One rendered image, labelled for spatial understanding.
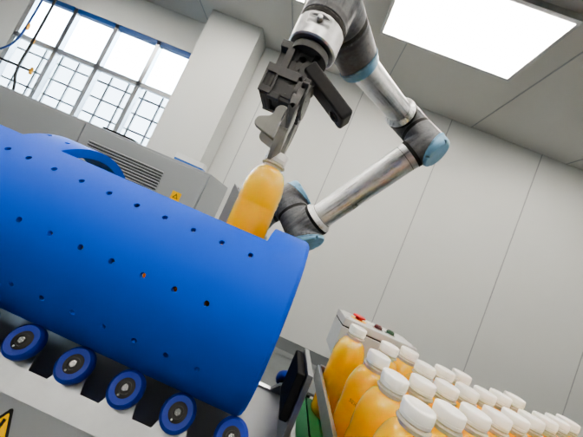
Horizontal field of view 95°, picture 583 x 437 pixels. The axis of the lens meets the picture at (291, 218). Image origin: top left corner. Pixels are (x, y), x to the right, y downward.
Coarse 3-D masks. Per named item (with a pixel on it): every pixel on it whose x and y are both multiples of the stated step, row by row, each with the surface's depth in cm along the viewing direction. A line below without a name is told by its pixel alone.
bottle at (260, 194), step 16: (272, 160) 46; (256, 176) 44; (272, 176) 44; (240, 192) 45; (256, 192) 43; (272, 192) 44; (240, 208) 43; (256, 208) 43; (272, 208) 45; (240, 224) 43; (256, 224) 43
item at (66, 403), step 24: (0, 360) 35; (24, 360) 35; (0, 384) 33; (24, 384) 34; (48, 384) 34; (48, 408) 33; (72, 408) 34; (96, 408) 34; (96, 432) 33; (120, 432) 33; (144, 432) 34
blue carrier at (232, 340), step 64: (0, 128) 40; (0, 192) 34; (64, 192) 35; (128, 192) 38; (0, 256) 33; (64, 256) 32; (128, 256) 33; (192, 256) 34; (256, 256) 36; (64, 320) 34; (128, 320) 32; (192, 320) 32; (256, 320) 32; (192, 384) 34; (256, 384) 32
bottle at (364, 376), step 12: (360, 372) 46; (372, 372) 45; (348, 384) 46; (360, 384) 44; (372, 384) 44; (348, 396) 45; (360, 396) 43; (336, 408) 46; (348, 408) 44; (336, 420) 45; (348, 420) 43
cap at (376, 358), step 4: (368, 352) 47; (372, 352) 46; (376, 352) 47; (380, 352) 48; (368, 356) 46; (372, 356) 46; (376, 356) 45; (380, 356) 45; (384, 356) 47; (368, 360) 46; (372, 360) 46; (376, 360) 45; (380, 360) 45; (384, 360) 45; (388, 360) 45; (372, 364) 45; (376, 364) 45; (380, 364) 45; (384, 364) 45; (388, 364) 45; (380, 368) 45
